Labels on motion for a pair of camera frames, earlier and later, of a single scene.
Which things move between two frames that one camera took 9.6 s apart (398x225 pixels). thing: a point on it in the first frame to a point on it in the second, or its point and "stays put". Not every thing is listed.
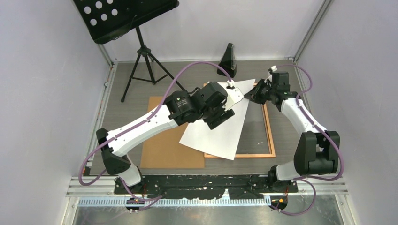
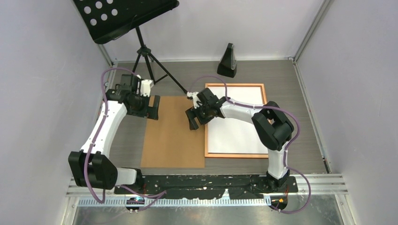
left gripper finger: [214, 120] to [153, 112]
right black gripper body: [267, 91] to [204, 109]
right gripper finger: [255, 94] to [191, 113]
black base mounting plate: [207, 187] stays put
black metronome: [228, 61] stays put
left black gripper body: [211, 112] to [141, 107]
